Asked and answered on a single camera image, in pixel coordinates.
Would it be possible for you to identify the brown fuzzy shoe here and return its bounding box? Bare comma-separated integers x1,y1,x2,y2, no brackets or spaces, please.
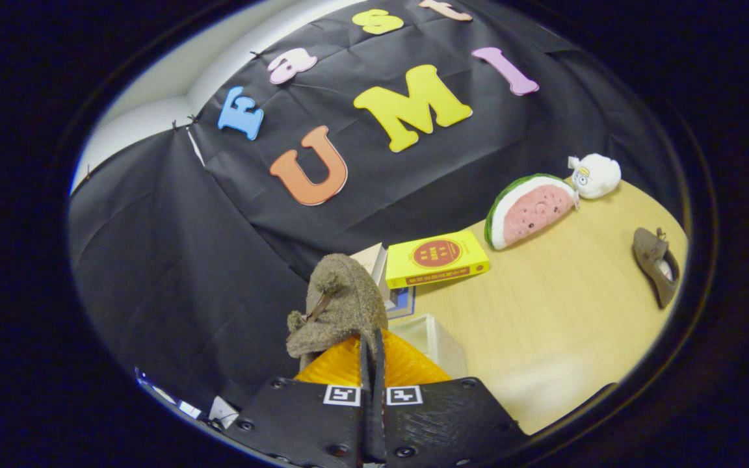
285,253,389,371
633,227,681,309

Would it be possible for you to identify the yellow book with red circle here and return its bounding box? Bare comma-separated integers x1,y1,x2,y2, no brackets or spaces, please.
385,230,490,290

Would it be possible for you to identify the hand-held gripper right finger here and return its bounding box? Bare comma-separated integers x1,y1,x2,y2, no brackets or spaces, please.
373,328,531,468

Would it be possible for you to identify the cream storage box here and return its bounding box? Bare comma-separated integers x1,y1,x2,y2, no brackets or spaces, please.
388,313,469,379

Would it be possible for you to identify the blue book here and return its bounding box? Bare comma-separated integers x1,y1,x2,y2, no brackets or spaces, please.
384,286,416,320

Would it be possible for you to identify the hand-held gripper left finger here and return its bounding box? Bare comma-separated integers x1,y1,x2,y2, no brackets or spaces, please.
222,328,375,468

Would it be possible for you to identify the watermelon slice plush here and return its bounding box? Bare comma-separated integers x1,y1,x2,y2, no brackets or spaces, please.
484,173,580,251

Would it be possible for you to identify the white paper sheet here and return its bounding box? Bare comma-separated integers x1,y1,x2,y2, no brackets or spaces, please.
209,395,240,430

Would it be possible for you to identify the white plush toy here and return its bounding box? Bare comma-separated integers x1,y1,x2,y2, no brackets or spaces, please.
568,153,622,200

